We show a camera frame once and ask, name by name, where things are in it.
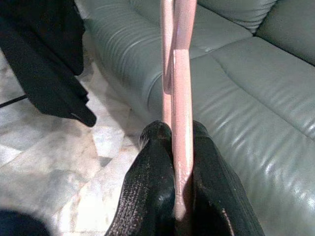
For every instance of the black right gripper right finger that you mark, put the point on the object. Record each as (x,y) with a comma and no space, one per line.
(214,191)

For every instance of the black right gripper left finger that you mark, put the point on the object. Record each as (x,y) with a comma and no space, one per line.
(147,184)

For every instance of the pink plastic hanger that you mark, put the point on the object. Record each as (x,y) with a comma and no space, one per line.
(182,98)

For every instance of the black garment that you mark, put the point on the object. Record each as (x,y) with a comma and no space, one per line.
(44,61)

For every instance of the green leather sofa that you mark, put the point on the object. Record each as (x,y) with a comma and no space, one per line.
(258,110)

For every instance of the thin black rod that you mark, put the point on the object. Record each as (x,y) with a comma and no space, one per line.
(12,102)

